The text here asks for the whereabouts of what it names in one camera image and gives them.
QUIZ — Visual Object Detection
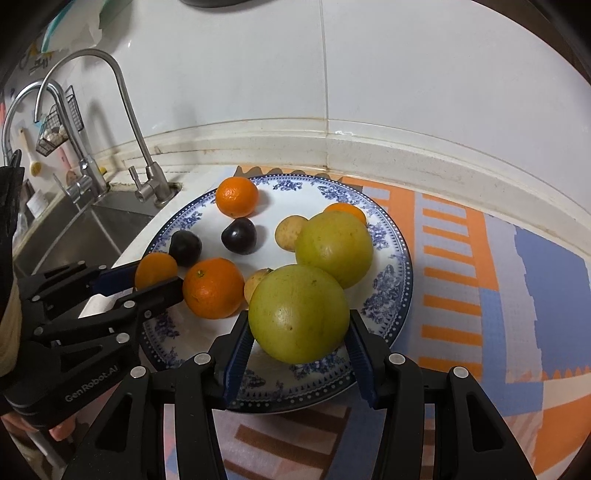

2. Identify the dark purple plum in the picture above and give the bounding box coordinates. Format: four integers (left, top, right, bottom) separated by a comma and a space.
221, 217, 258, 254
168, 231, 203, 267

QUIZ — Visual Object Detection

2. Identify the stainless steel sink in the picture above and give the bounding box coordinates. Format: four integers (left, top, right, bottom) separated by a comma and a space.
14, 189, 156, 288

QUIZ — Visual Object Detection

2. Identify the orange mandarin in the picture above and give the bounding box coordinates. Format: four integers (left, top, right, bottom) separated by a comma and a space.
215, 176, 259, 219
182, 257, 245, 320
134, 252, 179, 291
322, 202, 368, 227

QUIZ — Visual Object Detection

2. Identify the green and white paper pack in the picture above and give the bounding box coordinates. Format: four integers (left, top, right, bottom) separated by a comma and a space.
39, 0, 122, 52

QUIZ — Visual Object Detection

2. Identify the small yellow-brown fruit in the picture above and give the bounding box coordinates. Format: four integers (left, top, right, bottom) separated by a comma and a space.
243, 268, 273, 304

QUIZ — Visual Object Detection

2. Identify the white cup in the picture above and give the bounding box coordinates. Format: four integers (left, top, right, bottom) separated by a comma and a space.
25, 191, 48, 217

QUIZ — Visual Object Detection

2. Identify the blue and white plate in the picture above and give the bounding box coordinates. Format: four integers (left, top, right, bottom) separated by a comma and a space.
139, 174, 414, 414

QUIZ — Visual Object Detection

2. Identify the black wire basket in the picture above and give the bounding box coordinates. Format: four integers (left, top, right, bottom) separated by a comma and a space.
36, 85, 85, 158

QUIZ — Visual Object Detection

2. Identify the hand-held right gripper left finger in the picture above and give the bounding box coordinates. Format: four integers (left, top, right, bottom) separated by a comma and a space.
62, 311, 254, 480

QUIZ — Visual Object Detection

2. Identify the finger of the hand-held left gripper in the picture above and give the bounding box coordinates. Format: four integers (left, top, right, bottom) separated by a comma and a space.
16, 260, 140, 320
31, 276, 186, 345

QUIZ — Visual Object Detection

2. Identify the brown round fruit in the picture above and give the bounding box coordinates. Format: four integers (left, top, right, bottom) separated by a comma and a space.
275, 215, 309, 252

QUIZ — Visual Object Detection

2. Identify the person's left forearm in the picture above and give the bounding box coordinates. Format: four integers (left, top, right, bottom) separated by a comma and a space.
0, 149, 27, 377

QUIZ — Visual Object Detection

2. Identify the yellow-green round fruit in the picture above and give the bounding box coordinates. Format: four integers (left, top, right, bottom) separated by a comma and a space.
294, 211, 374, 291
248, 264, 350, 365

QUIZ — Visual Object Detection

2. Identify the thin steel gooseneck faucet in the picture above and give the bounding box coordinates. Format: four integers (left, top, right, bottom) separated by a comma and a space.
34, 48, 175, 208

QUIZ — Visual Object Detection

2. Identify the tall steel pull-down faucet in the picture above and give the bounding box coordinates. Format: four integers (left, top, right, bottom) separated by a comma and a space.
2, 80, 110, 209

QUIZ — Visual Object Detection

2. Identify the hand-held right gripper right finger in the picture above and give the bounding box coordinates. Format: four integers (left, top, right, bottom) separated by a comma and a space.
344, 309, 539, 480

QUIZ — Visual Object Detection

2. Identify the person's left hand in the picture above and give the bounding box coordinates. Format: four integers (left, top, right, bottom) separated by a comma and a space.
47, 414, 78, 443

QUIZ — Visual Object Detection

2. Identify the colourful patterned foam mat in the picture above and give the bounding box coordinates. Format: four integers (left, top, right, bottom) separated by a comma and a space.
152, 165, 591, 480

